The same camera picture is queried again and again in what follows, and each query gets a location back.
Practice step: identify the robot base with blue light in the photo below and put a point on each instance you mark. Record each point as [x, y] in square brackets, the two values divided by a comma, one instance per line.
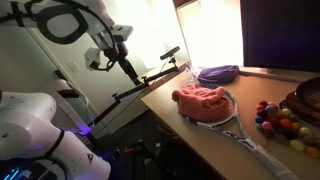
[20, 171]

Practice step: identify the black stereo camera bar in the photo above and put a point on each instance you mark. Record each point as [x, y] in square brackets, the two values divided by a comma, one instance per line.
[170, 52]

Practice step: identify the colourful felt ball garland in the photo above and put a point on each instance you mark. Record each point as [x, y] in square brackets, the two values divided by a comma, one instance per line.
[283, 125]

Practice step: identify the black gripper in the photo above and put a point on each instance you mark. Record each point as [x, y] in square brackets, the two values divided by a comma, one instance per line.
[126, 61]

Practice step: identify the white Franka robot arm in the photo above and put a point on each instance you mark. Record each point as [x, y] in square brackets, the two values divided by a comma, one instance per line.
[26, 120]

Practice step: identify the white blue tennis racket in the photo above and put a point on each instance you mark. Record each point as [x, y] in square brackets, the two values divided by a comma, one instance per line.
[233, 131]

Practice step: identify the light wooden side board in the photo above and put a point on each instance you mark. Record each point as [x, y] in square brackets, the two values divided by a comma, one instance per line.
[160, 74]

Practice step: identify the white stand post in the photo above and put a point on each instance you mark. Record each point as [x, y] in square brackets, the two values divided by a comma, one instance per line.
[71, 103]

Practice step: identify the white wall outlet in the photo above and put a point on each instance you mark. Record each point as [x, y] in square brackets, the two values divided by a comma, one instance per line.
[74, 67]

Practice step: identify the black computer monitor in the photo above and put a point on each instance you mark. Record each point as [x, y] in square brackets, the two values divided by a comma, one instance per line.
[280, 33]

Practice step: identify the orange terry towel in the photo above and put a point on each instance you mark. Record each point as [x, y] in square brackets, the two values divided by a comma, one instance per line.
[200, 103]

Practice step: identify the clear plastic cup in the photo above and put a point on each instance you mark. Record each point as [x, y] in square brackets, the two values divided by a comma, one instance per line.
[192, 74]

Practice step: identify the black articulated camera mount arm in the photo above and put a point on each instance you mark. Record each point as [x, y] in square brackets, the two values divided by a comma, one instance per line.
[133, 90]

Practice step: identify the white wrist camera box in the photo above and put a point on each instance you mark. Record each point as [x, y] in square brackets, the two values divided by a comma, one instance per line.
[124, 32]

